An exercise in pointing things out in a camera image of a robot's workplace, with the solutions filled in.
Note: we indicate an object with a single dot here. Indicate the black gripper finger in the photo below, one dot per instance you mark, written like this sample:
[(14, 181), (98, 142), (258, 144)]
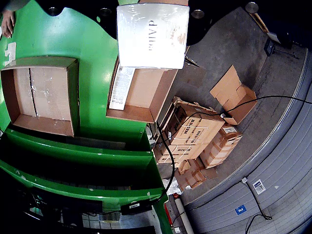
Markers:
[(97, 12), (202, 24)]

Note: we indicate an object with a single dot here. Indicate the white tall product box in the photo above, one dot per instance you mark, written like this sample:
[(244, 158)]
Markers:
[(151, 36)]

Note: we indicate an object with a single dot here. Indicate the open empty cardboard box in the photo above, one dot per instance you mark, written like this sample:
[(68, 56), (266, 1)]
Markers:
[(234, 97)]

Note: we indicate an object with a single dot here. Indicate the flat white printed box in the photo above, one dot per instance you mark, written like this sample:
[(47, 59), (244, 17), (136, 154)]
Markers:
[(120, 90)]

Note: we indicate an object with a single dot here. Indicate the divided cardboard box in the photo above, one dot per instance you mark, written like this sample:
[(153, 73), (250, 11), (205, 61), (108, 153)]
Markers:
[(146, 92)]

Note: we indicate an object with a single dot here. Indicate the shallow cardboard tray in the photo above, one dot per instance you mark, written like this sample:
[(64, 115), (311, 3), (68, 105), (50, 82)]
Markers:
[(48, 97)]

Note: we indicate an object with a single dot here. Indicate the large printed cardboard box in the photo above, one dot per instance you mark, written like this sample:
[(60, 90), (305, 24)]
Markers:
[(195, 134)]

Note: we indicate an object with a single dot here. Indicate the small taped cardboard box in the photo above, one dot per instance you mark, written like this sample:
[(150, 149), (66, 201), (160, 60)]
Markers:
[(195, 175)]

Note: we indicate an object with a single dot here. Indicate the person's left hand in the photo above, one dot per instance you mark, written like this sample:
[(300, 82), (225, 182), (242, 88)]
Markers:
[(8, 24)]

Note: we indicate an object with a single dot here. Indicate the small black floor device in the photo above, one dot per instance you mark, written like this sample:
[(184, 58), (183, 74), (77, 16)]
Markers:
[(268, 47)]

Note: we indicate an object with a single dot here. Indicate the scribbled white paper piece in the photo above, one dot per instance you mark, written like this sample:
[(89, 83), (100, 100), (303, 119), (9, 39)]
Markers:
[(10, 53)]

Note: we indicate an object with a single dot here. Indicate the green metal shelf rack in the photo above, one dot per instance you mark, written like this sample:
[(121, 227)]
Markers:
[(97, 156)]

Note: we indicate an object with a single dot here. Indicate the crumpled white plastic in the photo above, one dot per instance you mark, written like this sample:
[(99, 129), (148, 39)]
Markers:
[(170, 186)]

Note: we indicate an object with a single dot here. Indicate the white paper label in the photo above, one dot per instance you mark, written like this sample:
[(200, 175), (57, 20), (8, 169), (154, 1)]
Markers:
[(259, 186)]

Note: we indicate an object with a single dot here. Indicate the blue label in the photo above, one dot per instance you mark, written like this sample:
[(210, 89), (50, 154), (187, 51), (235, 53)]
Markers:
[(240, 210)]

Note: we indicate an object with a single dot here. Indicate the white tube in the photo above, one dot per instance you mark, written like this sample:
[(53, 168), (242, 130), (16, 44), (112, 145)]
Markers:
[(184, 214)]

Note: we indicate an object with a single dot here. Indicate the black power adapter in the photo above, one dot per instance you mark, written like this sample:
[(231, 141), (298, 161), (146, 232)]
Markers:
[(135, 208)]

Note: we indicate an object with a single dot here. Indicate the grey roller shutter door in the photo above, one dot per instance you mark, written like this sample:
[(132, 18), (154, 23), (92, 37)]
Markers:
[(280, 207)]

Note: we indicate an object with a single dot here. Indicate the wooden frame piece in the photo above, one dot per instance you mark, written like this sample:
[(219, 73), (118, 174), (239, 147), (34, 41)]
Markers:
[(259, 22)]

